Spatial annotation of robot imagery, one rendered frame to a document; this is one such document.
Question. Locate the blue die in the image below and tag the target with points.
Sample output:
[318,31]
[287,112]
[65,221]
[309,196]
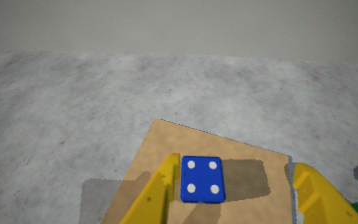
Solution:
[202,180]

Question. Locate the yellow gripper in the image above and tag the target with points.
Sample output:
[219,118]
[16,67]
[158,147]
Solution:
[318,199]

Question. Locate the tan square mat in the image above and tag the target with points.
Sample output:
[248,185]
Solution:
[257,181]

